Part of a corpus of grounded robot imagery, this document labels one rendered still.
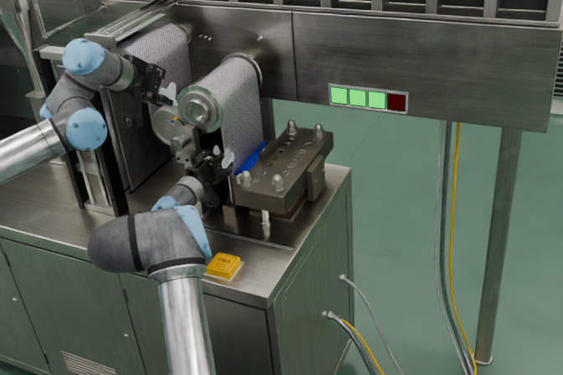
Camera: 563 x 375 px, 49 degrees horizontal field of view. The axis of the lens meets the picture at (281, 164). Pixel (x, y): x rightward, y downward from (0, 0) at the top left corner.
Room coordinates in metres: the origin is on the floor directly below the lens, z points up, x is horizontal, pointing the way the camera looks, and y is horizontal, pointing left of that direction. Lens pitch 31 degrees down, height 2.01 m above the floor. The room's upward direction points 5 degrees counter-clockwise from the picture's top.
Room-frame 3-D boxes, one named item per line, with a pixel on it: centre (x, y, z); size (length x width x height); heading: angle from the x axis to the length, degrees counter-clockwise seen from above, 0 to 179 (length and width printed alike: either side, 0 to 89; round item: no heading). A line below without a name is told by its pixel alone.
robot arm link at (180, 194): (1.32, 0.29, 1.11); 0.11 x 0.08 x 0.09; 153
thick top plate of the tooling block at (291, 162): (1.65, -0.02, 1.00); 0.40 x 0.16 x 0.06; 153
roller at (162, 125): (1.75, 0.27, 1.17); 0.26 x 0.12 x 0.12; 153
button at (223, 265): (1.31, 0.18, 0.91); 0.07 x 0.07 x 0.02; 63
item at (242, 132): (1.67, 0.11, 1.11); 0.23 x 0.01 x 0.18; 153
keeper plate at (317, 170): (1.62, -0.11, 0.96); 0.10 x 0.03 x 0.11; 153
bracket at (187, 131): (1.57, 0.27, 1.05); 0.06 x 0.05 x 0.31; 153
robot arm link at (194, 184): (1.39, 0.25, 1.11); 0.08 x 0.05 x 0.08; 63
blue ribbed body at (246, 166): (1.66, 0.09, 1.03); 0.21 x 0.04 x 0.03; 153
